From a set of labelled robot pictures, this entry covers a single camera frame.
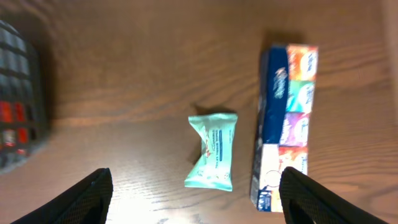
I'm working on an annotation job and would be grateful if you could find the Kleenex tissue multipack box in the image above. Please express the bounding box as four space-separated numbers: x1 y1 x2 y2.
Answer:
250 44 318 212

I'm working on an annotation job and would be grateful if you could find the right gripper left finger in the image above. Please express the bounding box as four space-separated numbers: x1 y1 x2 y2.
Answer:
12 168 113 224

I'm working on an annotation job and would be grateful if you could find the grey plastic mesh basket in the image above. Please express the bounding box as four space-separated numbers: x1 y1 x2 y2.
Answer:
1 20 49 174

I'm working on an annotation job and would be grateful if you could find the light teal wipes packet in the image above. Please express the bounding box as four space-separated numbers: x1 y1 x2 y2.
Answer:
184 113 238 192

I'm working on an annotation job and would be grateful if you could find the orange San Remo spaghetti pack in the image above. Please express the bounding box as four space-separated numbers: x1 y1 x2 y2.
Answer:
1 100 32 156

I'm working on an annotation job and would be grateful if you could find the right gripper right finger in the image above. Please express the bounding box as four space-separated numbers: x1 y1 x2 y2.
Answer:
279 167 386 224

